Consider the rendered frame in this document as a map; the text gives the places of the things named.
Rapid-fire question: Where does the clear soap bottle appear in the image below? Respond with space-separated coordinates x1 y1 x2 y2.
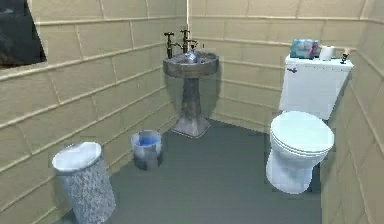
185 46 199 64

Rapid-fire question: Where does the small grey bucket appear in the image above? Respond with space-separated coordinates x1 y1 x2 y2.
130 129 163 171

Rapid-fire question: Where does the dark bronze tap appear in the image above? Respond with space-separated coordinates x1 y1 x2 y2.
179 29 199 54
163 31 183 60

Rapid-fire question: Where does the grey speckled laundry bin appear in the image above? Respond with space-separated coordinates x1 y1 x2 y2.
51 141 117 224

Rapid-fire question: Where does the blue tissue box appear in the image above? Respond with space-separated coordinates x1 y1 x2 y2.
289 38 321 61

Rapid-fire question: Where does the white toilet paper roll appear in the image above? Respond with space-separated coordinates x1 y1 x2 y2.
318 45 337 62

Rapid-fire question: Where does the small dark candle holder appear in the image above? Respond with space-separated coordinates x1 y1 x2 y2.
339 47 351 65

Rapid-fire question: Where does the dark window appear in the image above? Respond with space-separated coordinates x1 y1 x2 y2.
0 0 47 67

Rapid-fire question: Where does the grey pedestal sink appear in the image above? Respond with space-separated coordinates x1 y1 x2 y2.
162 51 220 138

